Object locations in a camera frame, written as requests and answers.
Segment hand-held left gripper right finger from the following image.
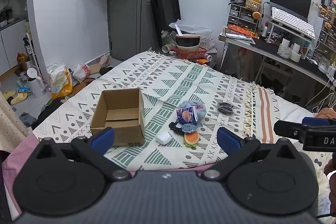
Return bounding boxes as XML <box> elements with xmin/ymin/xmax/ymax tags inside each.
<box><xmin>201</xmin><ymin>127</ymin><xmax>298</xmax><ymax>182</ymax></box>

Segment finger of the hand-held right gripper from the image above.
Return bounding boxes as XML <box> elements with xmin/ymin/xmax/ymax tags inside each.
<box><xmin>302</xmin><ymin>117</ymin><xmax>331</xmax><ymax>127</ymax></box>
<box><xmin>274</xmin><ymin>120</ymin><xmax>311</xmax><ymax>140</ymax></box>

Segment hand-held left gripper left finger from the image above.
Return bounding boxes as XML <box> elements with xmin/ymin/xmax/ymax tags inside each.
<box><xmin>33</xmin><ymin>127</ymin><xmax>132</xmax><ymax>182</ymax></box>

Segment brown cardboard box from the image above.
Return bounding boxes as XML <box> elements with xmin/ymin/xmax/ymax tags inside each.
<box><xmin>91</xmin><ymin>88</ymin><xmax>145</xmax><ymax>147</ymax></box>

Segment black hair scrunchie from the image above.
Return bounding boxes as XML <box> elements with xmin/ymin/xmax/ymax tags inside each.
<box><xmin>217</xmin><ymin>101</ymin><xmax>234</xmax><ymax>114</ymax></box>

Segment hamburger plush toy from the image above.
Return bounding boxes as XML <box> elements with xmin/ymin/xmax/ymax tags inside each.
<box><xmin>183</xmin><ymin>131</ymin><xmax>199</xmax><ymax>148</ymax></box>

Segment blue fluffy plush toy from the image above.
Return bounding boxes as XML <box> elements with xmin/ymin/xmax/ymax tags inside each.
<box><xmin>175</xmin><ymin>100</ymin><xmax>207</xmax><ymax>133</ymax></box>

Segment blue planet print packet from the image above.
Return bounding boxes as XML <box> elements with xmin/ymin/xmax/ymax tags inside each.
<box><xmin>176</xmin><ymin>106</ymin><xmax>199</xmax><ymax>125</ymax></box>

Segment small black toy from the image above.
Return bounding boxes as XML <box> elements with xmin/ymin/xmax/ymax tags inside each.
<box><xmin>169</xmin><ymin>122</ymin><xmax>185</xmax><ymax>134</ymax></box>

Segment white earbuds case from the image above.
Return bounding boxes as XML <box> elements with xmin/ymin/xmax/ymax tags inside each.
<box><xmin>156</xmin><ymin>131</ymin><xmax>173</xmax><ymax>145</ymax></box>

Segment person's right forearm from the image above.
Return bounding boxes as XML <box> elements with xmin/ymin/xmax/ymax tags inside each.
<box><xmin>323</xmin><ymin>154</ymin><xmax>336</xmax><ymax>215</ymax></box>

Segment orange striped white blanket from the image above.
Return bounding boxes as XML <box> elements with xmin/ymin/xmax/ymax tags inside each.
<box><xmin>251</xmin><ymin>85</ymin><xmax>319</xmax><ymax>148</ymax></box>

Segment white patterned bedding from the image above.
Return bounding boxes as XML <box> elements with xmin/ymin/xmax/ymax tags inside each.
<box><xmin>309</xmin><ymin>152</ymin><xmax>331</xmax><ymax>217</ymax></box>

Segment white power strip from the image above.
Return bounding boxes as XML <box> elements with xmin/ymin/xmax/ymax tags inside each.
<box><xmin>317</xmin><ymin>62</ymin><xmax>336</xmax><ymax>81</ymax></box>

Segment dark clothes pile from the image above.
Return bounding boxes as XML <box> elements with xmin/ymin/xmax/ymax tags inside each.
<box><xmin>20</xmin><ymin>97</ymin><xmax>69</xmax><ymax>130</ymax></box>

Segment paper tube bundle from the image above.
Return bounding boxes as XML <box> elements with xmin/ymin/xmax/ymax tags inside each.
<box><xmin>264</xmin><ymin>56</ymin><xmax>279</xmax><ymax>67</ymax></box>

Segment yellow white bag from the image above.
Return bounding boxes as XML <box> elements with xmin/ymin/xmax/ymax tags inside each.
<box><xmin>47</xmin><ymin>64</ymin><xmax>74</xmax><ymax>99</ymax></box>

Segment white red plastic bag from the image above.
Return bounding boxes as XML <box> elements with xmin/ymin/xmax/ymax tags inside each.
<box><xmin>72</xmin><ymin>63</ymin><xmax>91</xmax><ymax>82</ymax></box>

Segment flat cardboard piece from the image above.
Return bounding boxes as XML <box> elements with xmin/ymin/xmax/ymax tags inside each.
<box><xmin>87</xmin><ymin>63</ymin><xmax>102</xmax><ymax>74</ymax></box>

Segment large white tape roll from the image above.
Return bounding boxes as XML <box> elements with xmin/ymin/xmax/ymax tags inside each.
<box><xmin>277</xmin><ymin>43</ymin><xmax>292</xmax><ymax>58</ymax></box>

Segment white desk with clutter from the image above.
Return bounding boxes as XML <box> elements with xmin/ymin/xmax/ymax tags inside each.
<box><xmin>219</xmin><ymin>32</ymin><xmax>336</xmax><ymax>88</ymax></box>

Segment green grey patterned blanket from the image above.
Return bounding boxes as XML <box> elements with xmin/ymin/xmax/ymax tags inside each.
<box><xmin>33</xmin><ymin>51</ymin><xmax>261</xmax><ymax>171</ymax></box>

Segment white kettle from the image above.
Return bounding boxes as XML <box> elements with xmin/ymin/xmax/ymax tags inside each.
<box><xmin>26</xmin><ymin>68</ymin><xmax>46</xmax><ymax>98</ymax></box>

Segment pink bedsheet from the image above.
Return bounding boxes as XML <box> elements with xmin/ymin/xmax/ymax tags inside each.
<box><xmin>3</xmin><ymin>132</ymin><xmax>218</xmax><ymax>220</ymax></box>

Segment shelf with figurines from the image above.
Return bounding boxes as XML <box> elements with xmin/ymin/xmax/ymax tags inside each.
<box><xmin>313</xmin><ymin>0</ymin><xmax>336</xmax><ymax>62</ymax></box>

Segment red plastic basket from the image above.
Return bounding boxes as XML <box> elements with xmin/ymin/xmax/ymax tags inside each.
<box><xmin>172</xmin><ymin>46</ymin><xmax>208</xmax><ymax>61</ymax></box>

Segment beige dotted cloth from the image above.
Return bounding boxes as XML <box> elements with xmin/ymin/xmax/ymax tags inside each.
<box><xmin>0</xmin><ymin>93</ymin><xmax>30</xmax><ymax>146</ymax></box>

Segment white dotted bag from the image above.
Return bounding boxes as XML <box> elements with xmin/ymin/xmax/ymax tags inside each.
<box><xmin>199</xmin><ymin>36</ymin><xmax>218</xmax><ymax>55</ymax></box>

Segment cream bowl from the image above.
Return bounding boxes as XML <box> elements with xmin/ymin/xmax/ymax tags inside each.
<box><xmin>176</xmin><ymin>43</ymin><xmax>200</xmax><ymax>53</ymax></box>

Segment white desk stand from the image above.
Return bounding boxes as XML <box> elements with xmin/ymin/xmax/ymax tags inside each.
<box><xmin>267</xmin><ymin>20</ymin><xmax>315</xmax><ymax>44</ymax></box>

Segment white book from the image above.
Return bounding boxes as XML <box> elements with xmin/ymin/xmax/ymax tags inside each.
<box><xmin>225</xmin><ymin>33</ymin><xmax>256</xmax><ymax>45</ymax></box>

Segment white keyboard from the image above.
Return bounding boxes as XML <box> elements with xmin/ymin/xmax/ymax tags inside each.
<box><xmin>270</xmin><ymin>7</ymin><xmax>316</xmax><ymax>40</ymax></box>

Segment red orange snack packet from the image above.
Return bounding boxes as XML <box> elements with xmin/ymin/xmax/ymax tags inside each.
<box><xmin>227</xmin><ymin>24</ymin><xmax>259</xmax><ymax>40</ymax></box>

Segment clear plastic bag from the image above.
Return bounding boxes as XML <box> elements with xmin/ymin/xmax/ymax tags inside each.
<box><xmin>169</xmin><ymin>19</ymin><xmax>215</xmax><ymax>54</ymax></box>

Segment white storage rack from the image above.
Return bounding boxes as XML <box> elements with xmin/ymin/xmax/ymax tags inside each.
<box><xmin>23</xmin><ymin>32</ymin><xmax>44</xmax><ymax>83</ymax></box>

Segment grey door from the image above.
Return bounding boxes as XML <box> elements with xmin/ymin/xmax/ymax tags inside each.
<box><xmin>106</xmin><ymin>0</ymin><xmax>170</xmax><ymax>62</ymax></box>

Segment grey drawer organizer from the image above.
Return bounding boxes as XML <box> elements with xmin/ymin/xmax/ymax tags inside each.
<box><xmin>227</xmin><ymin>3</ymin><xmax>260</xmax><ymax>32</ymax></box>

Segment woven basket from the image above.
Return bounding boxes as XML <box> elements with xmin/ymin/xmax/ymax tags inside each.
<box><xmin>245</xmin><ymin>0</ymin><xmax>263</xmax><ymax>13</ymax></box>

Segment white kitchen cabinet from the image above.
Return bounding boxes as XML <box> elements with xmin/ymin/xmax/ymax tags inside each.
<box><xmin>0</xmin><ymin>0</ymin><xmax>30</xmax><ymax>75</ymax></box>

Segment black leaning monitor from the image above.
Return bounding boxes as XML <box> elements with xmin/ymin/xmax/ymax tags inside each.
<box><xmin>149</xmin><ymin>0</ymin><xmax>181</xmax><ymax>48</ymax></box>

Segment white cables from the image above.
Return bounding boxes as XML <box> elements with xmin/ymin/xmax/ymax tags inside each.
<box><xmin>304</xmin><ymin>79</ymin><xmax>336</xmax><ymax>109</ymax></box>

